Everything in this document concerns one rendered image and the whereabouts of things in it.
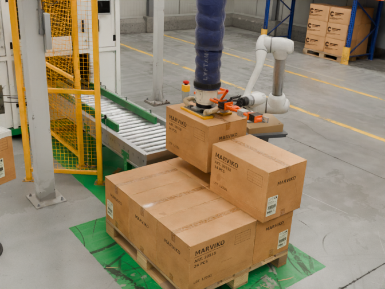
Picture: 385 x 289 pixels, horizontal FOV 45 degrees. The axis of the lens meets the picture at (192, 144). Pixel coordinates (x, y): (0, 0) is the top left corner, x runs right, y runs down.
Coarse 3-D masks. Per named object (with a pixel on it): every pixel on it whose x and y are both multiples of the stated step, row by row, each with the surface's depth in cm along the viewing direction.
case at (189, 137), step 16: (176, 112) 393; (176, 128) 398; (192, 128) 378; (208, 128) 361; (224, 128) 370; (240, 128) 381; (176, 144) 403; (192, 144) 383; (208, 144) 366; (192, 160) 387; (208, 160) 371
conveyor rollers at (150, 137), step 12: (84, 96) 597; (108, 108) 552; (120, 108) 553; (120, 120) 515; (132, 120) 522; (144, 120) 521; (120, 132) 485; (132, 132) 484; (144, 132) 485; (156, 132) 491; (144, 144) 455; (156, 144) 461
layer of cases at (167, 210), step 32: (128, 192) 367; (160, 192) 369; (192, 192) 372; (128, 224) 372; (160, 224) 329; (192, 224) 328; (224, 224) 330; (256, 224) 339; (288, 224) 364; (160, 256) 339; (192, 256) 308; (224, 256) 328; (256, 256) 352; (192, 288) 319
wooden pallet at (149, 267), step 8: (112, 224) 397; (112, 232) 400; (120, 232) 387; (120, 240) 397; (128, 240) 377; (128, 248) 387; (136, 248) 368; (136, 256) 377; (144, 256) 359; (272, 256) 365; (280, 256) 372; (144, 264) 362; (152, 264) 351; (256, 264) 355; (280, 264) 376; (152, 272) 359; (160, 272) 343; (240, 272) 346; (248, 272) 352; (160, 280) 351; (168, 280) 336; (224, 280) 338; (232, 280) 347; (240, 280) 350; (168, 288) 343; (176, 288) 329; (208, 288) 329; (232, 288) 349
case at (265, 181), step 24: (216, 144) 360; (240, 144) 362; (264, 144) 364; (216, 168) 364; (240, 168) 341; (264, 168) 324; (288, 168) 330; (216, 192) 370; (240, 192) 346; (264, 192) 326; (288, 192) 340; (264, 216) 331
